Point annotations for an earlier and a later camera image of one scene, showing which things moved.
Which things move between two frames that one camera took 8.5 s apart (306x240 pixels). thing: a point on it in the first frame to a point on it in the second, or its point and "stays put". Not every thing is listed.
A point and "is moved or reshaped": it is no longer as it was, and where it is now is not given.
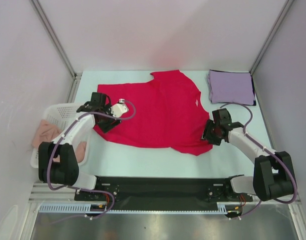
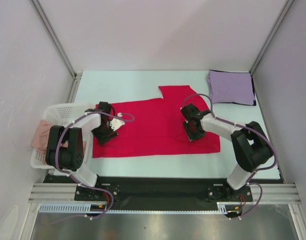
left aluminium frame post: [53, 34] stays put
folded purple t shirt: [235, 87] stays put
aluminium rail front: [40, 193] stays put
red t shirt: [169, 113] is moved or reshaped
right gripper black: [209, 124] to [192, 137]
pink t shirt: [47, 132] stays put
